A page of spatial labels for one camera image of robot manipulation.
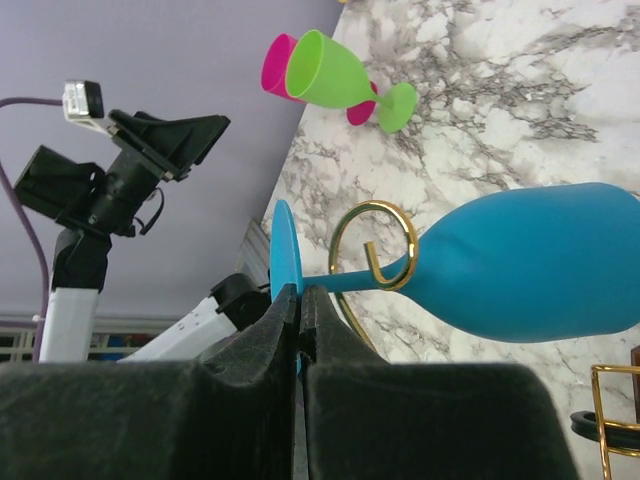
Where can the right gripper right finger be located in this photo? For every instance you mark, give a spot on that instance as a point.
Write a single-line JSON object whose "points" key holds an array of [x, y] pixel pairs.
{"points": [[370, 419]]}

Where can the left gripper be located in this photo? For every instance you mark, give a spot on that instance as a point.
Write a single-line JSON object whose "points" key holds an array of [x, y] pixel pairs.
{"points": [[151, 151]]}

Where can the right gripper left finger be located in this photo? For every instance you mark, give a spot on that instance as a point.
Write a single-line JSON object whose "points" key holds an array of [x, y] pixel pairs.
{"points": [[230, 417]]}

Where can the magenta wine glass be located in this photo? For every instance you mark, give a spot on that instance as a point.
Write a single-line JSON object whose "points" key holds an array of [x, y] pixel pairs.
{"points": [[273, 76]]}

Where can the green wine glass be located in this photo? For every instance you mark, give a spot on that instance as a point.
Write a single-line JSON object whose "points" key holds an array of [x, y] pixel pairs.
{"points": [[324, 73]]}

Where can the blue wine glass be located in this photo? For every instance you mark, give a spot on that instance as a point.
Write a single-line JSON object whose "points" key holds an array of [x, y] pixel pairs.
{"points": [[528, 265]]}

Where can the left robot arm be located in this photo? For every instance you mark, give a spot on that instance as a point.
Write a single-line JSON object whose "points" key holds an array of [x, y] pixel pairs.
{"points": [[92, 205]]}

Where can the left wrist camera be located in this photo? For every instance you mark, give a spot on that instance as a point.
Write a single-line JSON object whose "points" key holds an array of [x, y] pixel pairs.
{"points": [[83, 106]]}

